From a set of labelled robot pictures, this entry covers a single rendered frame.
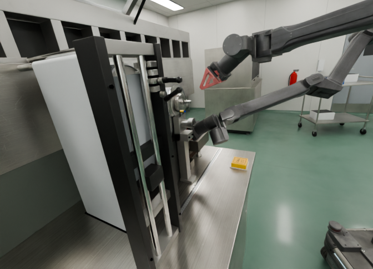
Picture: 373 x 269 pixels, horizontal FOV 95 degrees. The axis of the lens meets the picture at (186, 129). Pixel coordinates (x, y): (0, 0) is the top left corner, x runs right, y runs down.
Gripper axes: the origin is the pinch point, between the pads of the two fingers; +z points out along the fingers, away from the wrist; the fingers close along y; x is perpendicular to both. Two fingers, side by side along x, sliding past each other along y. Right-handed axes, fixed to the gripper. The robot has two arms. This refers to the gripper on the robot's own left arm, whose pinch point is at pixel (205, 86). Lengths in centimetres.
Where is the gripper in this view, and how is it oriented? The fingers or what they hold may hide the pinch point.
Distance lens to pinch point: 67.9
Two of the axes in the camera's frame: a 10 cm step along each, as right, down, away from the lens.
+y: 4.4, -3.3, 8.3
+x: -6.3, -7.7, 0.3
